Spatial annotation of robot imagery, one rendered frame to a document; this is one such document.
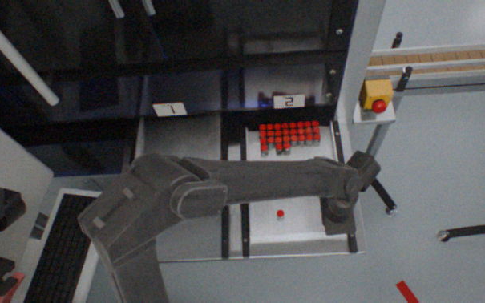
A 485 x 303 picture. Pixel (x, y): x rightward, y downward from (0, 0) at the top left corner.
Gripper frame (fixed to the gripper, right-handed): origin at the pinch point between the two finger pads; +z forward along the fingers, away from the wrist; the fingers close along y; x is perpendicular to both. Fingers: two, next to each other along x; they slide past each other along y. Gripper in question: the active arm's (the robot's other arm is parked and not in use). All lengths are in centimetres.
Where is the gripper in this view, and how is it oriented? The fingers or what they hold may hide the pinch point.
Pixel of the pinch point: (333, 223)
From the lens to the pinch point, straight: 100.0
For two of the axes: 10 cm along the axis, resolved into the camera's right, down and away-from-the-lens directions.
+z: 0.9, 4.5, 8.9
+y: -0.4, -8.9, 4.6
